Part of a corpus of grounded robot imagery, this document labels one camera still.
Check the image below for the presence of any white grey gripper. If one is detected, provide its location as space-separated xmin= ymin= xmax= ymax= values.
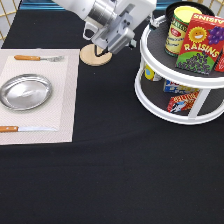
xmin=83 ymin=0 xmax=159 ymax=54

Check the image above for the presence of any white two-tier lazy Susan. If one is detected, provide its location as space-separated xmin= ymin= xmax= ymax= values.
xmin=135 ymin=15 xmax=224 ymax=125

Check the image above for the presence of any black bowl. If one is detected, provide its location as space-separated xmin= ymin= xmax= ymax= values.
xmin=165 ymin=1 xmax=214 ymax=24

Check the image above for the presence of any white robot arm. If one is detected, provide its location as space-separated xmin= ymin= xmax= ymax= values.
xmin=53 ymin=0 xmax=157 ymax=54

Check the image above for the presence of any round silver metal plate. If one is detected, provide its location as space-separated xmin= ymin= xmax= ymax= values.
xmin=0 ymin=74 xmax=53 ymax=111

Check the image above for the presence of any yellow lid parmesan can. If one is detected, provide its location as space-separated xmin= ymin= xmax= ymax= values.
xmin=165 ymin=6 xmax=201 ymax=57

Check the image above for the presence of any blue yellow tin can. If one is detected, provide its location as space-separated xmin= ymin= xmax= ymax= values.
xmin=145 ymin=65 xmax=162 ymax=81

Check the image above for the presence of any red raisins box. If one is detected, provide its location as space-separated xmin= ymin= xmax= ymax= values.
xmin=176 ymin=13 xmax=224 ymax=75

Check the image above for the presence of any wooden lattice screen right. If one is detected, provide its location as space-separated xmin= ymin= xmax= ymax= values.
xmin=196 ymin=0 xmax=224 ymax=18

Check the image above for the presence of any wooden lattice screen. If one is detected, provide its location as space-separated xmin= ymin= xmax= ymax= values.
xmin=196 ymin=0 xmax=224 ymax=18
xmin=0 ymin=0 xmax=21 ymax=45

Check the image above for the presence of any round wooden coaster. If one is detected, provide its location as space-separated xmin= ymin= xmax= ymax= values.
xmin=80 ymin=44 xmax=112 ymax=66

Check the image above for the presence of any red butter box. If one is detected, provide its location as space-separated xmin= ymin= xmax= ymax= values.
xmin=214 ymin=52 xmax=224 ymax=72

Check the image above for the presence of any red white milk carton box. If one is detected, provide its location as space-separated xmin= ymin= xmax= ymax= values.
xmin=167 ymin=92 xmax=199 ymax=113

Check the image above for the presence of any beige woven placemat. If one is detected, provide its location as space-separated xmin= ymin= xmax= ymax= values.
xmin=0 ymin=49 xmax=79 ymax=145

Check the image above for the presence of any wooden lattice screen left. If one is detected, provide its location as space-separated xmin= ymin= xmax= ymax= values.
xmin=0 ymin=0 xmax=21 ymax=45

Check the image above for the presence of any wooden handled fork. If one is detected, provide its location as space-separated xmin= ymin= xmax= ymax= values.
xmin=14 ymin=55 xmax=64 ymax=62

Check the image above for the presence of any wooden handled knife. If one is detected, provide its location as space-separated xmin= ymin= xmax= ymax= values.
xmin=0 ymin=126 xmax=57 ymax=133

